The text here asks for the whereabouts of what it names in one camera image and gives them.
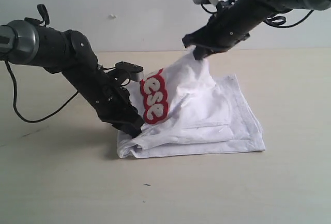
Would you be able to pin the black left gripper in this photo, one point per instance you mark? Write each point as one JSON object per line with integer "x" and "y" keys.
{"x": 111, "y": 103}

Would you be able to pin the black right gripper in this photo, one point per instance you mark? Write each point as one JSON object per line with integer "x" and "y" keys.
{"x": 225, "y": 29}

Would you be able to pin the white t-shirt red lettering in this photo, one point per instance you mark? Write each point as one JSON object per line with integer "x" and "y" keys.
{"x": 187, "y": 111}

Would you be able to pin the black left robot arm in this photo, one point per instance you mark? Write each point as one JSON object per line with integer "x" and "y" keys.
{"x": 71, "y": 54}

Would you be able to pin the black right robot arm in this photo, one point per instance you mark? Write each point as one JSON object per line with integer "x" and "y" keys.
{"x": 271, "y": 12}

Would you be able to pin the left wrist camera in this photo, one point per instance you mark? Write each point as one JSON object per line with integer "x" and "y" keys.
{"x": 129, "y": 71}

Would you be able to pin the small white wall peg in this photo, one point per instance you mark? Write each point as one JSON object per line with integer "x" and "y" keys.
{"x": 112, "y": 16}

